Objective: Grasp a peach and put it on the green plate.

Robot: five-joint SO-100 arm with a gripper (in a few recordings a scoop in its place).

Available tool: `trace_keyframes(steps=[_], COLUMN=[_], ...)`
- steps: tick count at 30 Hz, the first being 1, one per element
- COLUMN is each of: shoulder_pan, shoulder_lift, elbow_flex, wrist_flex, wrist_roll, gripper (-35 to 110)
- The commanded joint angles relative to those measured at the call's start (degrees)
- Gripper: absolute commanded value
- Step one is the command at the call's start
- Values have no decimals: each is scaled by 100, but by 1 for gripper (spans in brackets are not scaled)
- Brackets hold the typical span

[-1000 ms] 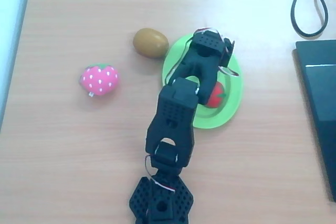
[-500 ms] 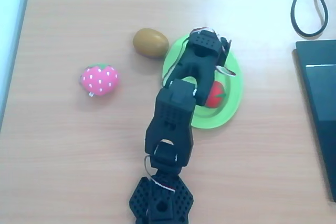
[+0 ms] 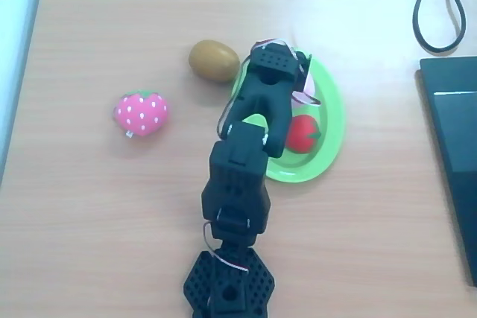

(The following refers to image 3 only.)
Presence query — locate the white red gripper cable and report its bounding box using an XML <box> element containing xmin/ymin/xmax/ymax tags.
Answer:
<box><xmin>252</xmin><ymin>36</ymin><xmax>322</xmax><ymax>107</ymax></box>

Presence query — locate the white red shoulder cable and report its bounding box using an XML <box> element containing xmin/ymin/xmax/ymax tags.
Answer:
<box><xmin>203</xmin><ymin>222</ymin><xmax>250</xmax><ymax>273</ymax></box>

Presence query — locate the red toy tomato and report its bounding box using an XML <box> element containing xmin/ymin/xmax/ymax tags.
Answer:
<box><xmin>285</xmin><ymin>114</ymin><xmax>322</xmax><ymax>153</ymax></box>

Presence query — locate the brown toy kiwi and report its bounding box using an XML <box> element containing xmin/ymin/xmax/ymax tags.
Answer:
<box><xmin>188</xmin><ymin>39</ymin><xmax>241</xmax><ymax>83</ymax></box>

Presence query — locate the black looped cable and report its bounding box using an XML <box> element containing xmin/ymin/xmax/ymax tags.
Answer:
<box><xmin>411</xmin><ymin>0</ymin><xmax>477</xmax><ymax>54</ymax></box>

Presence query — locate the pale pink toy peach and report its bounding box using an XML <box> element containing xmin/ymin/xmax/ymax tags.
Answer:
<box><xmin>290</xmin><ymin>71</ymin><xmax>318</xmax><ymax>110</ymax></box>

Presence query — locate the pink toy strawberry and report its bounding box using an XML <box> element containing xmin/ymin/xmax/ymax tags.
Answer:
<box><xmin>113</xmin><ymin>88</ymin><xmax>169</xmax><ymax>139</ymax></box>

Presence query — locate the black laptop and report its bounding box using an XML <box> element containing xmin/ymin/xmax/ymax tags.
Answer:
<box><xmin>415</xmin><ymin>56</ymin><xmax>477</xmax><ymax>289</ymax></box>

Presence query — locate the green oval plate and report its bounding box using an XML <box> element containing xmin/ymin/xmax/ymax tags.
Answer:
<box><xmin>228</xmin><ymin>53</ymin><xmax>347</xmax><ymax>184</ymax></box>

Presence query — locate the white red wrist cable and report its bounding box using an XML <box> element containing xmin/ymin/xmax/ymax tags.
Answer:
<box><xmin>215</xmin><ymin>57</ymin><xmax>250</xmax><ymax>138</ymax></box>

